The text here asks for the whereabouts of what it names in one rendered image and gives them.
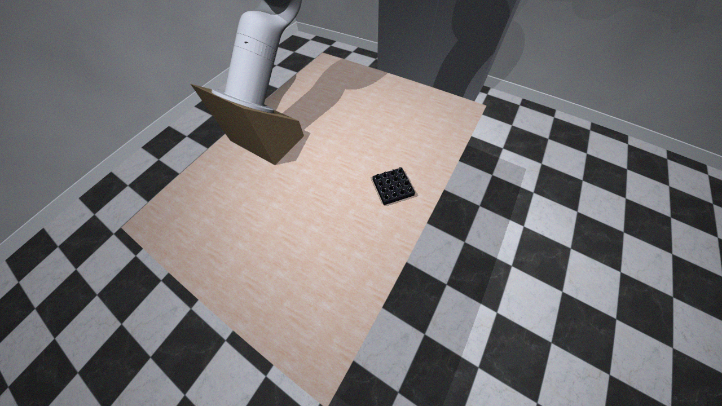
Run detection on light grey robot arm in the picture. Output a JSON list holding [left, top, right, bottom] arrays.
[[212, 0, 302, 113]]

